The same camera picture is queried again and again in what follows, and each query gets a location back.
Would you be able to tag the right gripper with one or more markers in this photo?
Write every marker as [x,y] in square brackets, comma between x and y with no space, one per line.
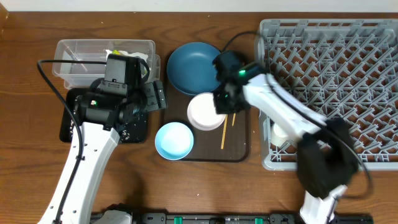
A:
[221,107]

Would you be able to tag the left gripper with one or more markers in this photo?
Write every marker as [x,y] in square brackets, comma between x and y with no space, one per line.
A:
[158,94]

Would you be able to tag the pink bowl with rice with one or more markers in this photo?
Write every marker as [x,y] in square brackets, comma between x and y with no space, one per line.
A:
[201,113]

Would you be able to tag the white napkin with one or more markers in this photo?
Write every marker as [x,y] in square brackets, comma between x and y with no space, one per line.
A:
[145,68]

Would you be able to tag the light blue bowl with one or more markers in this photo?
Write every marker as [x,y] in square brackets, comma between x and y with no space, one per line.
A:
[174,141]

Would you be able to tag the white cup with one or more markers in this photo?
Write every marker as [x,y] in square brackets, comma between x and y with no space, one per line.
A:
[281,135]

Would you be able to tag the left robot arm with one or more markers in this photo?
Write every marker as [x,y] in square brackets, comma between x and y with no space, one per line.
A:
[100,115]

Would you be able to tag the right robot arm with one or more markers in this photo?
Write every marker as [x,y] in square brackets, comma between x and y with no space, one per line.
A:
[326,160]

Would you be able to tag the black waste tray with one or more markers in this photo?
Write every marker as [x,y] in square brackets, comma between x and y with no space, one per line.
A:
[72,94]

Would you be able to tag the clear plastic waste bin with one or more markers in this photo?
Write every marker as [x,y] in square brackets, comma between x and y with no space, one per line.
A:
[82,75]

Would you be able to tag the right wooden chopstick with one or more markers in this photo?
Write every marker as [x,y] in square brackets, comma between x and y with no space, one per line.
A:
[234,118]

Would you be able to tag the wooden chopstick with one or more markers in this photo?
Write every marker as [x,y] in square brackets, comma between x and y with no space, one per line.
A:
[225,124]
[234,118]

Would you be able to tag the left wooden chopstick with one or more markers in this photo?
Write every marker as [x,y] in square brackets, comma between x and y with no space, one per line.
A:
[225,124]

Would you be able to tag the spilled rice grains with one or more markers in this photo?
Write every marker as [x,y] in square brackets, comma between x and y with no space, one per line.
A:
[133,133]

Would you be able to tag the brown serving tray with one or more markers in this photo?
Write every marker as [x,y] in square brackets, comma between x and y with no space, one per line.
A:
[206,147]

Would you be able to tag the dark blue plate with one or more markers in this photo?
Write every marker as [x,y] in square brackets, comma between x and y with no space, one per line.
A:
[190,68]

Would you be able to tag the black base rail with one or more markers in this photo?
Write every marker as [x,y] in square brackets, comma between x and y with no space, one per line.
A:
[162,218]

